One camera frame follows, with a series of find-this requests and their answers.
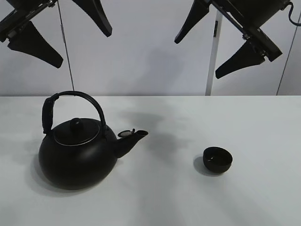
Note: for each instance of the small black teacup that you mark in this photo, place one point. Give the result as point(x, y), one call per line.
point(217, 160)

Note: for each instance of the white vertical post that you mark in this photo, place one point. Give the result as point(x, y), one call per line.
point(214, 50)

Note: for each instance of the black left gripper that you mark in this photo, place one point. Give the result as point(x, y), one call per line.
point(23, 36)

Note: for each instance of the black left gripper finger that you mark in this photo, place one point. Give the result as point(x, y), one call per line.
point(94, 9)

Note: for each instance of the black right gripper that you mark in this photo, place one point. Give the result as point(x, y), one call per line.
point(247, 16)

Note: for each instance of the black round teapot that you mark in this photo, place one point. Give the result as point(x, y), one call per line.
point(81, 152)

